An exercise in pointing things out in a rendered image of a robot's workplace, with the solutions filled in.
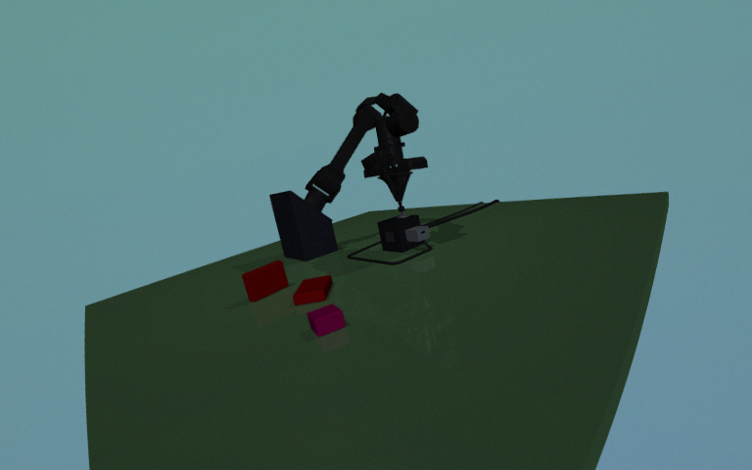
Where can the magenta cube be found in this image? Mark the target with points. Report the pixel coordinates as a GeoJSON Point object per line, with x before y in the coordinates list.
{"type": "Point", "coordinates": [326, 320]}

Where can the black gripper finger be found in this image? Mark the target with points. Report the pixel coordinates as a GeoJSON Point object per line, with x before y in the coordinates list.
{"type": "Point", "coordinates": [400, 181]}
{"type": "Point", "coordinates": [391, 185]}

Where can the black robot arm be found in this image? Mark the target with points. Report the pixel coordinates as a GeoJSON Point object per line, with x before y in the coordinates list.
{"type": "Point", "coordinates": [402, 120]}

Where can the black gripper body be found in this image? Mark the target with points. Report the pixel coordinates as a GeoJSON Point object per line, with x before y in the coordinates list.
{"type": "Point", "coordinates": [403, 165]}

